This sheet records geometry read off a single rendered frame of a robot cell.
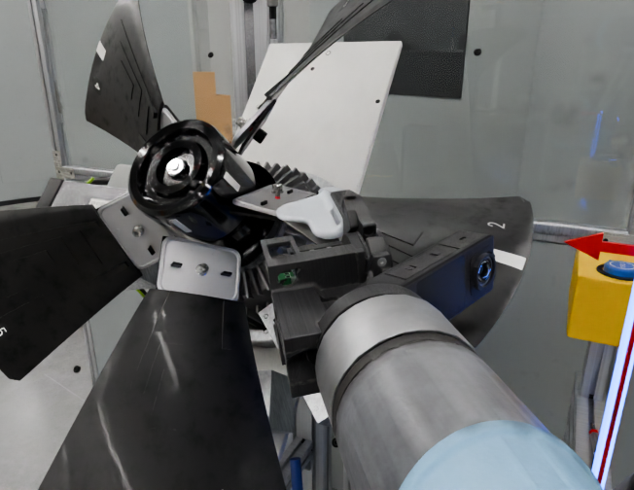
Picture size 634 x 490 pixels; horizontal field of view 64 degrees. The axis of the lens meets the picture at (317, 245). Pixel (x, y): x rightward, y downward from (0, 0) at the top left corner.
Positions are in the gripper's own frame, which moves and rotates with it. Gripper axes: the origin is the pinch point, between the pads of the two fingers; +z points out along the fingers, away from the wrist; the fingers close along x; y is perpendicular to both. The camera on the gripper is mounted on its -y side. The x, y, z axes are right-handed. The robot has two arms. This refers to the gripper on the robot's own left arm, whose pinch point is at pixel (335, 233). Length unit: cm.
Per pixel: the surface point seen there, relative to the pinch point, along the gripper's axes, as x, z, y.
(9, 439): 108, 133, 106
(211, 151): -6.8, 12.7, 10.0
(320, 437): 59, 42, -1
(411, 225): 1.1, 1.9, -7.8
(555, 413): 71, 47, -59
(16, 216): -0.8, 22.1, 34.4
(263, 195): -1.4, 12.0, 5.4
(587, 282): 15.1, 9.2, -33.4
